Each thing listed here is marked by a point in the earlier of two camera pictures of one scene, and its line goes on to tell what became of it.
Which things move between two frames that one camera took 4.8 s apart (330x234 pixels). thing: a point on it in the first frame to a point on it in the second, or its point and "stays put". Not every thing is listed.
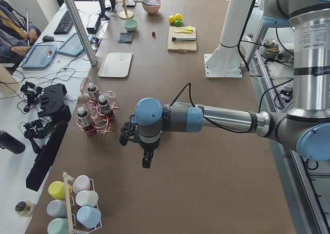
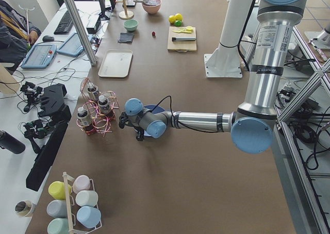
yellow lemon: x=171 y=19 stays put
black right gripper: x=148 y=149 to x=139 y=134
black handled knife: x=183 y=38 stays put
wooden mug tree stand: x=125 y=15 stays put
